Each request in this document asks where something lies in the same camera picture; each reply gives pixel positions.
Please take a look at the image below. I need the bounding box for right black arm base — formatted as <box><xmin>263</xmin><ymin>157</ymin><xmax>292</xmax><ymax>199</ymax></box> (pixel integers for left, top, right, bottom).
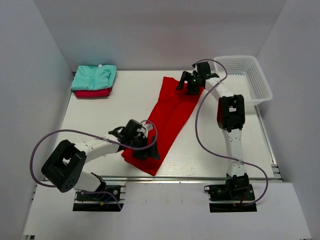
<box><xmin>203</xmin><ymin>174</ymin><xmax>257</xmax><ymax>213</ymax></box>

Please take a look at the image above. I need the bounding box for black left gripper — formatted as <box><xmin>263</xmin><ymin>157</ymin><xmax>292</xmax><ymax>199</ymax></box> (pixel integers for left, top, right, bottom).
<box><xmin>129</xmin><ymin>135</ymin><xmax>160</xmax><ymax>162</ymax></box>

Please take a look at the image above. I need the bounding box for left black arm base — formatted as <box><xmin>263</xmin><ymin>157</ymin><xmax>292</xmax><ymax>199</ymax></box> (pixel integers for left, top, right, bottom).
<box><xmin>72</xmin><ymin>182</ymin><xmax>126</xmax><ymax>213</ymax></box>

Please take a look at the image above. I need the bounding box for white plastic basket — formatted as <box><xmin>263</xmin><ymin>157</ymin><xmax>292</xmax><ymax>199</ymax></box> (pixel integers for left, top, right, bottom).
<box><xmin>213</xmin><ymin>55</ymin><xmax>273</xmax><ymax>106</ymax></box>

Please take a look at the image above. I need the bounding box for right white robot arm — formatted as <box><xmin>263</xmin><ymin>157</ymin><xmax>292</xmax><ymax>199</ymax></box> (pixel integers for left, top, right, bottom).
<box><xmin>176</xmin><ymin>60</ymin><xmax>248</xmax><ymax>180</ymax></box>

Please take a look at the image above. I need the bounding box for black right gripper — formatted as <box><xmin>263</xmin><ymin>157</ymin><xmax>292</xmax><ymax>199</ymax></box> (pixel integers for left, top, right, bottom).
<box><xmin>176</xmin><ymin>71</ymin><xmax>202</xmax><ymax>96</ymax></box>

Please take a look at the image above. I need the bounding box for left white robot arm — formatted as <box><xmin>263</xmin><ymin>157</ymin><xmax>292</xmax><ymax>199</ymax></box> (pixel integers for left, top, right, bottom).
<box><xmin>41</xmin><ymin>119</ymin><xmax>160</xmax><ymax>200</ymax></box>

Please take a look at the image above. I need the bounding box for folded magenta t-shirt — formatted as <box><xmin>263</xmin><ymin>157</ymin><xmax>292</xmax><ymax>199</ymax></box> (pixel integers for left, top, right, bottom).
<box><xmin>74</xmin><ymin>87</ymin><xmax>112</xmax><ymax>99</ymax></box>

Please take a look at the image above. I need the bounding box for folded teal t-shirt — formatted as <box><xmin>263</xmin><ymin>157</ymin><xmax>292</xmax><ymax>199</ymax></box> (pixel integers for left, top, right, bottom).
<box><xmin>71</xmin><ymin>64</ymin><xmax>117</xmax><ymax>91</ymax></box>

